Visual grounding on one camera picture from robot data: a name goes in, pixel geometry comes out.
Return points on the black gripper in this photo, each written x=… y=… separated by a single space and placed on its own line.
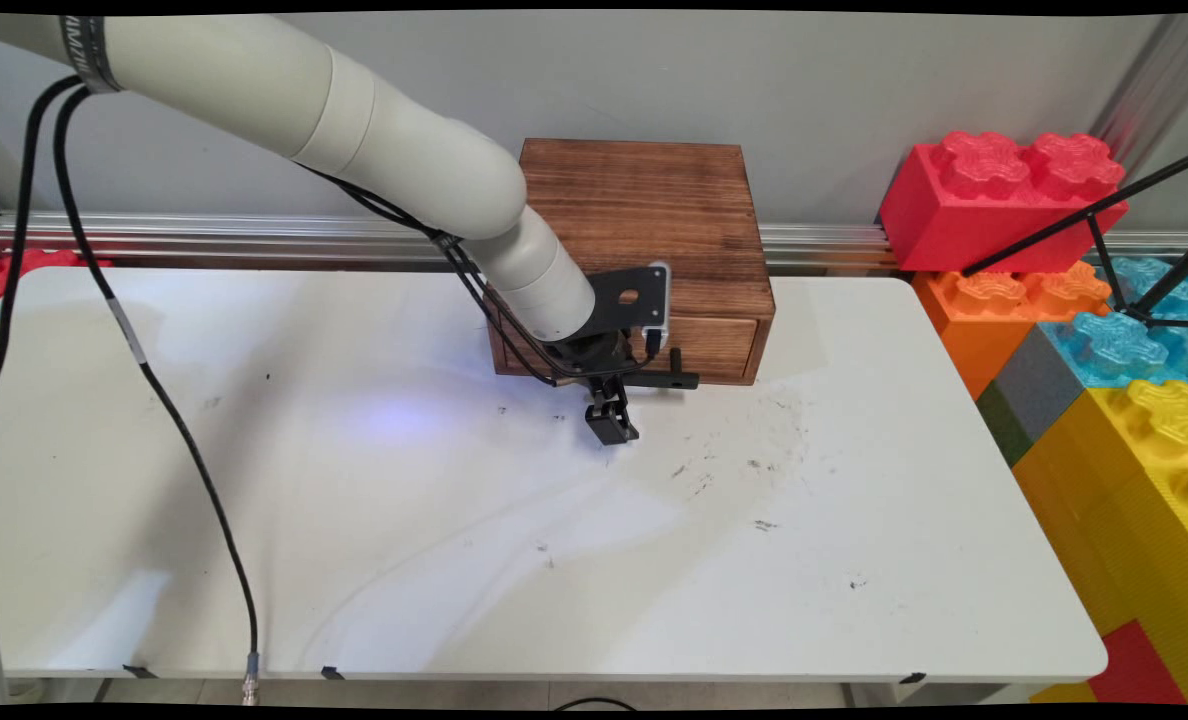
x=594 y=358

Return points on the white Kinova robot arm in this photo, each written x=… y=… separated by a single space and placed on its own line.
x=254 y=80

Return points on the brown wooden drawer cabinet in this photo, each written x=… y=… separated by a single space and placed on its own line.
x=654 y=200

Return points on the big orange toy brick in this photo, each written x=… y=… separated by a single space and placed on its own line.
x=984 y=320

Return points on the big red toy brick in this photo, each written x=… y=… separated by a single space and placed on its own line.
x=984 y=215

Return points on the big grey toy brick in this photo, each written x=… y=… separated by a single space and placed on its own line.
x=1039 y=385

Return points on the big blue toy brick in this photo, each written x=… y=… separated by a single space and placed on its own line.
x=1114 y=345

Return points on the big yellow toy brick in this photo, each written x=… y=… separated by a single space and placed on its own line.
x=1124 y=500

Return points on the black tripod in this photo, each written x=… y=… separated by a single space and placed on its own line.
x=1144 y=315

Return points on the red toy brick behind table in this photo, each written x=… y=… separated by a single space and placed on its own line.
x=14 y=270

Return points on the slanted aluminium profile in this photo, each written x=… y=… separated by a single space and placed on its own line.
x=1149 y=95

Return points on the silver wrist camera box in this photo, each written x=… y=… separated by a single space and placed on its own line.
x=663 y=300

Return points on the horizontal aluminium rail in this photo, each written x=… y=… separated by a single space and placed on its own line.
x=254 y=238

